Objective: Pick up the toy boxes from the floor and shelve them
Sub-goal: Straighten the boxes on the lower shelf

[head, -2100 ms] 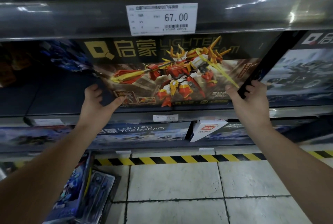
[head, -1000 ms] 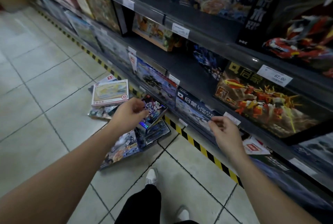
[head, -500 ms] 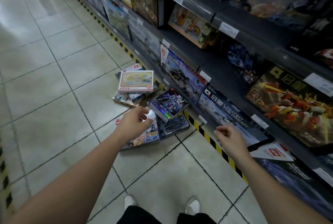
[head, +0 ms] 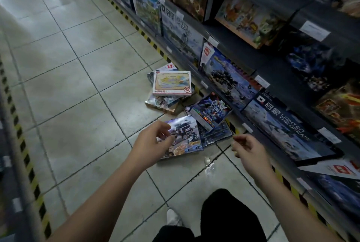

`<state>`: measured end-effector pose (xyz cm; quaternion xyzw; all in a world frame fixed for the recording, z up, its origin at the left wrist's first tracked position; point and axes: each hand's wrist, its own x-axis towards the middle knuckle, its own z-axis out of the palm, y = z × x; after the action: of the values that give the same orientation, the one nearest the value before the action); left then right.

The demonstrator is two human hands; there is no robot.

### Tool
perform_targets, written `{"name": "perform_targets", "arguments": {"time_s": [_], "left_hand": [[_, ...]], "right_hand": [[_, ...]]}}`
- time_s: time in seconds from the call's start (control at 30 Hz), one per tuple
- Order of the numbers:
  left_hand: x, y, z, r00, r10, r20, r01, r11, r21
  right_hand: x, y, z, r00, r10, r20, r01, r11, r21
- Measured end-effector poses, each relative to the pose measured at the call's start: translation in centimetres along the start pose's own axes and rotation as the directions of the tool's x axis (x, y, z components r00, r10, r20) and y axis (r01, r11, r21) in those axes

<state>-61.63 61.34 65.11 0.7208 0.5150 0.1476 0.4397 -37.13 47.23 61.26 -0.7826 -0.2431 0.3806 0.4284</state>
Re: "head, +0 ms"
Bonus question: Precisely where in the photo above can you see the person's right forearm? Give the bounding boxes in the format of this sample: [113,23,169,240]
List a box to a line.
[260,166,342,242]

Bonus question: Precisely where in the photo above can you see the person's left forearm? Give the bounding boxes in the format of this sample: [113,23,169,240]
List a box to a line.
[46,160,149,242]

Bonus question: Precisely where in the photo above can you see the grey white building set box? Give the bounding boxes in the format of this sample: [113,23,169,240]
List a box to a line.
[160,4,205,67]

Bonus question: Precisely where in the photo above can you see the yellow map puzzle box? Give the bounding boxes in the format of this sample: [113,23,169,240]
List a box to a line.
[152,71,195,98]

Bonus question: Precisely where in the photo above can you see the white shelf price labels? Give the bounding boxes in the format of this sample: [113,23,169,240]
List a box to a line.
[139,0,342,192]

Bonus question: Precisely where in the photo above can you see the truck picture toy box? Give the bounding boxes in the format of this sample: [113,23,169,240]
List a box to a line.
[156,115,204,161]

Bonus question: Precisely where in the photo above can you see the yellow black hazard tape strip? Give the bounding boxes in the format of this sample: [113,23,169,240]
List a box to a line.
[82,0,350,242]
[0,58,53,240]

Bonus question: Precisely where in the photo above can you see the person's left hand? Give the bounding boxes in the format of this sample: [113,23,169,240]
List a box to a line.
[132,120,175,171]

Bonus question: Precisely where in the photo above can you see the clear plastic wrapper scrap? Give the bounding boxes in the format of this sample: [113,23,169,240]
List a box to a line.
[204,158,215,177]

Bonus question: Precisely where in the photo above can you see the pastel toy box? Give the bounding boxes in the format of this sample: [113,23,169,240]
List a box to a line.
[145,94,184,115]

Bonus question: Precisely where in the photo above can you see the dark metal shelving unit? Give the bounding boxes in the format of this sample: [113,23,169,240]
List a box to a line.
[82,0,360,242]

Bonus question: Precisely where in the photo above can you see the red orange toy box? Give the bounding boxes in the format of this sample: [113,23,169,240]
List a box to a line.
[312,79,360,144]

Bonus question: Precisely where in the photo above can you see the dark blue flat toy box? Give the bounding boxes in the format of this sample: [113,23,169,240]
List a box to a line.
[197,118,234,147]

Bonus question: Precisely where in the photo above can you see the white red-logo toy box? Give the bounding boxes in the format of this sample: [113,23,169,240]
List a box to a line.
[147,63,179,85]

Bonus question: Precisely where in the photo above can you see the green landscape toy box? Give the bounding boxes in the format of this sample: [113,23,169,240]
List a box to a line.
[129,0,162,36]

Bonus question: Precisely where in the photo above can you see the dark blue mech toy box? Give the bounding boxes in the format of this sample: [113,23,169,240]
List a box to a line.
[285,30,347,94]

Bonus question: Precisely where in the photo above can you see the large white blue set box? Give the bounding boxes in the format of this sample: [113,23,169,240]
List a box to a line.
[241,90,344,167]

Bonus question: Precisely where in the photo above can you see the blue toy box white flap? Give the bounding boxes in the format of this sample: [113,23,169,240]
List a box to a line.
[298,159,360,220]

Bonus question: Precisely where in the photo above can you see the orange cartoon toy box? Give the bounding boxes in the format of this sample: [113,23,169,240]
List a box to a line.
[215,0,285,49]

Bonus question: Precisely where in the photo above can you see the blue robot toy box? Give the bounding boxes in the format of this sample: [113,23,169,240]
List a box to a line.
[185,92,233,132]

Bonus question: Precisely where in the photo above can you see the person's white shoe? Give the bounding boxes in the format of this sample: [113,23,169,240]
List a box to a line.
[166,208,183,227]

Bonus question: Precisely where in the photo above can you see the person's right hand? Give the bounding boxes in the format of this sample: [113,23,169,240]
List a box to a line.
[231,134,275,179]

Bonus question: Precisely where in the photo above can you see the grey shelf base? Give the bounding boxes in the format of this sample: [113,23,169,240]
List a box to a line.
[0,87,38,242]

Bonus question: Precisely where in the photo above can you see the black tank toy box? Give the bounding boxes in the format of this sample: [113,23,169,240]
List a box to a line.
[199,42,264,112]

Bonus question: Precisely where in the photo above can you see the person's black trousers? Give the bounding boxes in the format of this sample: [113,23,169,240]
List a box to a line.
[152,188,268,242]

